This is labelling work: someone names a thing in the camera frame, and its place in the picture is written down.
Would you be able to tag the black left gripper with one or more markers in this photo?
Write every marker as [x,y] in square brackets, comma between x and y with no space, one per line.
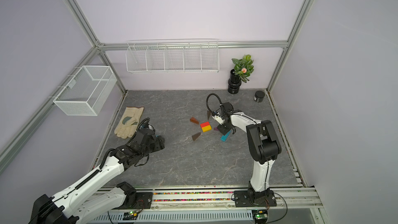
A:
[159,143]

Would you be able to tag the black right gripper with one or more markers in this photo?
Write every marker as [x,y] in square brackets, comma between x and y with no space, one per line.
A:
[222,129]

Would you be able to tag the teal block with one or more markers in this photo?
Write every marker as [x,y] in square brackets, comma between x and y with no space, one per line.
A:
[224,137]

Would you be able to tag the yellow rectangular block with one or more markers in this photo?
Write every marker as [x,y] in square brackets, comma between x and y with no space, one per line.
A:
[206,128]

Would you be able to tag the red rectangular block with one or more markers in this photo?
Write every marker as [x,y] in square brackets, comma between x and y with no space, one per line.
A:
[202,125]

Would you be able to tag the dark brown wedge block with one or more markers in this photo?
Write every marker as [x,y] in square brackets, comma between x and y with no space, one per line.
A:
[196,136]

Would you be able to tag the reddish brown wedge block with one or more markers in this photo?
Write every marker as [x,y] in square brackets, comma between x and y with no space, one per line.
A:
[194,120]

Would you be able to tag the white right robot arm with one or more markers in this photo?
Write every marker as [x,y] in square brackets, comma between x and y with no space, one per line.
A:
[263,144]

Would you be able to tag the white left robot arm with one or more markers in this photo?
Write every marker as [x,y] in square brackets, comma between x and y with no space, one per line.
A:
[74,205]

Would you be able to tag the yellow work glove green patches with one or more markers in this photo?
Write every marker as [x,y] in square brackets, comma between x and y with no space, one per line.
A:
[128,123]

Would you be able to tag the small black cylinder can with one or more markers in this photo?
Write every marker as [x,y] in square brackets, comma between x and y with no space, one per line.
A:
[259,96]

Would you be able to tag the potted green plant black vase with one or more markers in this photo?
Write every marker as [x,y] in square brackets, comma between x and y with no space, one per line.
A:
[243,68]

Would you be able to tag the square white wire basket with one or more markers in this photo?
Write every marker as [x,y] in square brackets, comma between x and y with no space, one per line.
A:
[87,91]

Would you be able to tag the long white wire basket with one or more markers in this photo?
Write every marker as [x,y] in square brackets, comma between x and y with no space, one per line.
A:
[172,56]

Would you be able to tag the white vented cable duct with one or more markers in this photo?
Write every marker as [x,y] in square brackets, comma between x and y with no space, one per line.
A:
[176,217]

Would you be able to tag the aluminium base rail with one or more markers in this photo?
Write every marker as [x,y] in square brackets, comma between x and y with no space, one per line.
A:
[212,198]

